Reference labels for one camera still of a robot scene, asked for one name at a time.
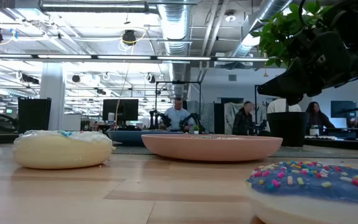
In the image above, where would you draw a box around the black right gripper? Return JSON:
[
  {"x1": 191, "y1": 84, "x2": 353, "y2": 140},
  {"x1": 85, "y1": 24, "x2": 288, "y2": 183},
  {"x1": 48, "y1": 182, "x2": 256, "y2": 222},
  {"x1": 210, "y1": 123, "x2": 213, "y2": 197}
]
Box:
[{"x1": 257, "y1": 30, "x2": 358, "y2": 106}]

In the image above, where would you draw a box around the small blue sprinkled donut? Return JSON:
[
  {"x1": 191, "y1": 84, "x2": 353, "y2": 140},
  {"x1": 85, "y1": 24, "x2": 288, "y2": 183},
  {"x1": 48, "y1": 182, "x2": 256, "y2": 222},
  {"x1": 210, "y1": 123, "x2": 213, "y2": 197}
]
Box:
[{"x1": 246, "y1": 160, "x2": 358, "y2": 224}]

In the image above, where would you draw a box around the large white teal-drizzled donut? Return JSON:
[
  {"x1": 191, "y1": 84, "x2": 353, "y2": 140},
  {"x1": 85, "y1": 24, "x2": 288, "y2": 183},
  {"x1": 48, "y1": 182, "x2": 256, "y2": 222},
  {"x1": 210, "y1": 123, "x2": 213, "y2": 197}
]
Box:
[{"x1": 12, "y1": 129, "x2": 115, "y2": 170}]

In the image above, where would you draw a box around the person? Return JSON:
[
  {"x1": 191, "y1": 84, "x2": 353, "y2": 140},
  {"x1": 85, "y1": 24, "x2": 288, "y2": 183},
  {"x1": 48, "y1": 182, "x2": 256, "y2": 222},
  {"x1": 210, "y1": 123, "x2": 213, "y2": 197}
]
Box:
[
  {"x1": 231, "y1": 101, "x2": 257, "y2": 136},
  {"x1": 163, "y1": 96, "x2": 195, "y2": 133},
  {"x1": 305, "y1": 101, "x2": 337, "y2": 130}
]

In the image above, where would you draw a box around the black plant pot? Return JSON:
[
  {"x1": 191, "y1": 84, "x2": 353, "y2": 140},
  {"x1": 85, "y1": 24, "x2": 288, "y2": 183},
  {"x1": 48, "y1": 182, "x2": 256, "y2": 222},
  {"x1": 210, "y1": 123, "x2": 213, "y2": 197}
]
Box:
[{"x1": 266, "y1": 111, "x2": 310, "y2": 147}]

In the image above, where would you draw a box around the green leafy plant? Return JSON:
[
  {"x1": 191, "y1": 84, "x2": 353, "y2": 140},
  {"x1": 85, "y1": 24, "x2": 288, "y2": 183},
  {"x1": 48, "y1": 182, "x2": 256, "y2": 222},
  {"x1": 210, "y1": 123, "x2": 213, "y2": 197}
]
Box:
[{"x1": 250, "y1": 0, "x2": 335, "y2": 68}]

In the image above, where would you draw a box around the dark grey woven placemat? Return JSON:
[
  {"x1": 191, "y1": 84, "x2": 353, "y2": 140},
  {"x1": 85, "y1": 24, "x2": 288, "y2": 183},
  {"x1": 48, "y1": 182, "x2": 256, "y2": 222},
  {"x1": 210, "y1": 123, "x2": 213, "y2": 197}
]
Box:
[{"x1": 112, "y1": 145, "x2": 358, "y2": 159}]

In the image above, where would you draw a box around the black cabinet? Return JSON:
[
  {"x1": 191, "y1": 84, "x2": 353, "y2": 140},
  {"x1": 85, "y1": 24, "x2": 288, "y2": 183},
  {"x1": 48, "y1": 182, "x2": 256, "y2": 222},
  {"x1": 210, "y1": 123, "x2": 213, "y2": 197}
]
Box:
[{"x1": 17, "y1": 97, "x2": 52, "y2": 134}]

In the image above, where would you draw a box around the pink plate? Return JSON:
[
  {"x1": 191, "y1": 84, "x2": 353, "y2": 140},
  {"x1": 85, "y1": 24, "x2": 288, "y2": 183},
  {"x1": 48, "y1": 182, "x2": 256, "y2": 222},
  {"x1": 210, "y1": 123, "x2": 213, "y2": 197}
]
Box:
[{"x1": 140, "y1": 133, "x2": 284, "y2": 162}]

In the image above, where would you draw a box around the long overhead light bar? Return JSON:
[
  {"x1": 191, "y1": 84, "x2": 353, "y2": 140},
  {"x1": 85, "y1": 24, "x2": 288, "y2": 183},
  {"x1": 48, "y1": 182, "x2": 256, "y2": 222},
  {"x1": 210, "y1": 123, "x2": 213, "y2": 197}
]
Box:
[{"x1": 0, "y1": 53, "x2": 270, "y2": 64}]

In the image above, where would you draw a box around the black computer monitor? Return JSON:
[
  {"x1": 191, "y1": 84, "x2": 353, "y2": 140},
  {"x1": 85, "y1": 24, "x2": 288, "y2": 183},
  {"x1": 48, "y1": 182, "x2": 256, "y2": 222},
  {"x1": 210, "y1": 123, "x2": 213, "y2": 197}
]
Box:
[{"x1": 102, "y1": 98, "x2": 140, "y2": 122}]

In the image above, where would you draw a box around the blue plate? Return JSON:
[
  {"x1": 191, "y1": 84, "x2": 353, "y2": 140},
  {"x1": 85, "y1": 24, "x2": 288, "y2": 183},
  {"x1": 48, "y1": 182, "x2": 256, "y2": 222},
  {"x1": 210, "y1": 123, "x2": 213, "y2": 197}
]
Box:
[{"x1": 106, "y1": 129, "x2": 180, "y2": 147}]

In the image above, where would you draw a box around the wall-mounted dark screen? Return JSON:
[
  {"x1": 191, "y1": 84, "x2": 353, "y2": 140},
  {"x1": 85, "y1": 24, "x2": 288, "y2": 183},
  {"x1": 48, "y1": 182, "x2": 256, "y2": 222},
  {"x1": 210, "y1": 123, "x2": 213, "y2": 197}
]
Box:
[{"x1": 330, "y1": 100, "x2": 357, "y2": 119}]

